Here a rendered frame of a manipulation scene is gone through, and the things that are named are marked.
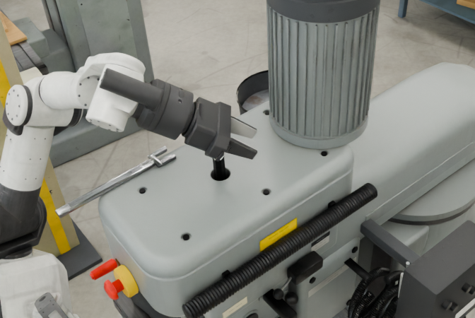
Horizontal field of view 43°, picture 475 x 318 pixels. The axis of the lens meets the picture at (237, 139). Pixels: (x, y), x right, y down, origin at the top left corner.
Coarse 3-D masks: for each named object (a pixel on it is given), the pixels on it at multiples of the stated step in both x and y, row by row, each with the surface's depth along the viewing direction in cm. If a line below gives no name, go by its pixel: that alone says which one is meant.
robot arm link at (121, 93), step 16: (112, 64) 99; (112, 80) 94; (128, 80) 95; (160, 80) 102; (96, 96) 98; (112, 96) 97; (128, 96) 95; (144, 96) 96; (160, 96) 96; (96, 112) 97; (112, 112) 97; (128, 112) 98; (144, 112) 99; (160, 112) 99; (112, 128) 100; (144, 128) 102
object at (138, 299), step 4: (132, 296) 199; (136, 296) 196; (140, 296) 194; (132, 300) 202; (136, 300) 198; (140, 300) 196; (144, 300) 193; (136, 304) 200; (140, 304) 198; (144, 304) 195; (148, 304) 192; (144, 308) 197; (148, 308) 194; (152, 308) 192; (148, 312) 197; (152, 312) 194; (156, 312) 191; (152, 316) 196; (156, 316) 193; (160, 316) 190; (164, 316) 188
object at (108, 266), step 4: (108, 260) 122; (112, 260) 122; (104, 264) 121; (108, 264) 121; (112, 264) 121; (116, 264) 122; (96, 268) 121; (100, 268) 121; (104, 268) 121; (108, 268) 121; (112, 268) 121; (92, 272) 120; (96, 272) 120; (100, 272) 120; (104, 272) 121; (108, 272) 121; (92, 276) 120; (96, 276) 120; (100, 276) 121
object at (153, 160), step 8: (160, 152) 118; (152, 160) 116; (160, 160) 116; (168, 160) 116; (136, 168) 115; (144, 168) 115; (120, 176) 113; (128, 176) 113; (104, 184) 112; (112, 184) 112; (120, 184) 112; (88, 192) 110; (96, 192) 110; (104, 192) 111; (80, 200) 109; (88, 200) 109; (64, 208) 108; (72, 208) 108
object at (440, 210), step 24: (432, 192) 151; (456, 192) 151; (408, 216) 147; (432, 216) 146; (456, 216) 149; (360, 240) 155; (408, 240) 145; (432, 240) 151; (360, 264) 160; (384, 264) 150
